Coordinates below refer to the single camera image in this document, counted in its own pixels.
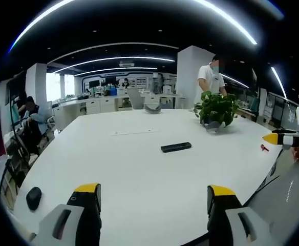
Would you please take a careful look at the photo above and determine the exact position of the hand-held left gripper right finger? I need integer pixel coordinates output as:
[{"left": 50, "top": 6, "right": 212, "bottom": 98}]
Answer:
[{"left": 207, "top": 184, "right": 272, "bottom": 246}]

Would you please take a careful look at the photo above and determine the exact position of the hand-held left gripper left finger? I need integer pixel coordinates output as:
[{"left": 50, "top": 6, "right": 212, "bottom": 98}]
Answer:
[{"left": 30, "top": 182, "right": 102, "bottom": 246}]

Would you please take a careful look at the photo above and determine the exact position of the black remote control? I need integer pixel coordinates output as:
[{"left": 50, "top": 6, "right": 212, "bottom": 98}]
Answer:
[{"left": 160, "top": 141, "right": 193, "bottom": 153}]

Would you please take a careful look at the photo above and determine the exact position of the black computer mouse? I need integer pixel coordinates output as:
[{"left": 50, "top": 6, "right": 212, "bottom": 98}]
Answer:
[{"left": 26, "top": 187, "right": 42, "bottom": 211}]

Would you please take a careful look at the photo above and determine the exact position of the grey office chair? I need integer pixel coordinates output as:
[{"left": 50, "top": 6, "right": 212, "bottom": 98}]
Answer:
[
  {"left": 243, "top": 158, "right": 299, "bottom": 246},
  {"left": 126, "top": 88, "right": 146, "bottom": 110}
]

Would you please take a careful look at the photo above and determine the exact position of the grey plant pot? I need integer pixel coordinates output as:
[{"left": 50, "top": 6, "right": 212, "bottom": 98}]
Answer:
[{"left": 201, "top": 119, "right": 223, "bottom": 133}]

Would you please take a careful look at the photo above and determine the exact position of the green potted plant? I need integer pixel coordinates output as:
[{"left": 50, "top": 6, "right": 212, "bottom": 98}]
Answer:
[{"left": 193, "top": 91, "right": 240, "bottom": 128}]

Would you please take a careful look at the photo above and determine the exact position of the white cabinet row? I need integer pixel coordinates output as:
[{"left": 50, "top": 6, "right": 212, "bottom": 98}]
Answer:
[{"left": 52, "top": 96, "right": 130, "bottom": 129}]

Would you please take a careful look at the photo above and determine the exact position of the grey chair headrest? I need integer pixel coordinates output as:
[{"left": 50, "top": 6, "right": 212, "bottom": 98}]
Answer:
[{"left": 143, "top": 103, "right": 162, "bottom": 114}]

